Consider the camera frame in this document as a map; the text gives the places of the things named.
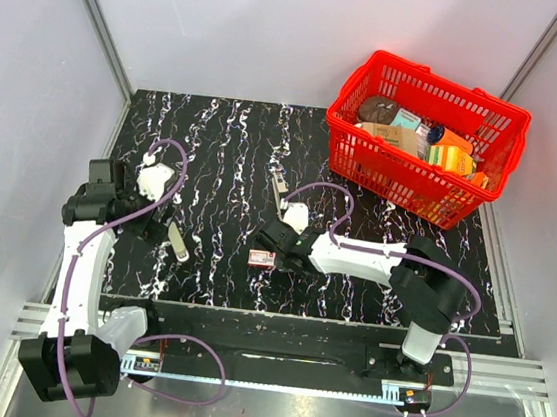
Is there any blue cap bottle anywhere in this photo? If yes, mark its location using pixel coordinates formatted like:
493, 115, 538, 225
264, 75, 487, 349
426, 124, 447, 145

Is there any aluminium frame rail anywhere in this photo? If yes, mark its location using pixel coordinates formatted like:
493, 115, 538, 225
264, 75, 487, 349
7, 299, 555, 417

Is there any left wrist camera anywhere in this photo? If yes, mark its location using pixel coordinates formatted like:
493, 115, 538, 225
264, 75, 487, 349
136, 153, 175, 202

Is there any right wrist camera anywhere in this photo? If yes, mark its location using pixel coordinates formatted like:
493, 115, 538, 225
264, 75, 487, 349
279, 199, 309, 234

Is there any orange green carton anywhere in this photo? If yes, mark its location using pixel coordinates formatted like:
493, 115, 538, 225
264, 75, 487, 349
425, 144, 477, 176

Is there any teal small box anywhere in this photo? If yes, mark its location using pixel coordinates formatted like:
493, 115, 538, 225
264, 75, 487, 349
390, 108, 422, 131

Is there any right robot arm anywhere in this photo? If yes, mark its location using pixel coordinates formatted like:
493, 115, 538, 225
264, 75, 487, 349
255, 219, 472, 381

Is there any purple cable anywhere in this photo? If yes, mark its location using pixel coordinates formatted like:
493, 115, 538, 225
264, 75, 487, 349
260, 177, 493, 417
47, 128, 253, 417

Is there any brown round package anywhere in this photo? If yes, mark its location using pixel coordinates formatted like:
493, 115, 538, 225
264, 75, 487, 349
357, 95, 400, 125

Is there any red shopping basket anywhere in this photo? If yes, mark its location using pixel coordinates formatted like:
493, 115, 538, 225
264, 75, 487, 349
326, 50, 531, 230

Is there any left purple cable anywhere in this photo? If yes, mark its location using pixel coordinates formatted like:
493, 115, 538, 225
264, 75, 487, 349
47, 128, 253, 417

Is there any red white staple box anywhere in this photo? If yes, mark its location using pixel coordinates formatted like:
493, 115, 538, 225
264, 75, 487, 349
247, 249, 276, 269

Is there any cardboard box in basket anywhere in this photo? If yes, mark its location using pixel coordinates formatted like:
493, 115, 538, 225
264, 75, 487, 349
355, 122, 419, 157

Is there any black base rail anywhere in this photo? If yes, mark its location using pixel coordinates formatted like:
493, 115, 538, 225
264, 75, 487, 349
98, 295, 455, 388

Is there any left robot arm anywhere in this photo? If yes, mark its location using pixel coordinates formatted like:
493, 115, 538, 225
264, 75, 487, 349
18, 158, 175, 402

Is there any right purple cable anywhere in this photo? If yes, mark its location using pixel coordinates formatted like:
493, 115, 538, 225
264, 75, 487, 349
260, 177, 493, 417

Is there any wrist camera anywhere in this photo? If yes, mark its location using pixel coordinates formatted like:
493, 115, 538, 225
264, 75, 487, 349
136, 153, 175, 202
279, 199, 309, 234

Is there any white stapler base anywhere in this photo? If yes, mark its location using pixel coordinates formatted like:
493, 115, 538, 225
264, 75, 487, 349
271, 170, 289, 217

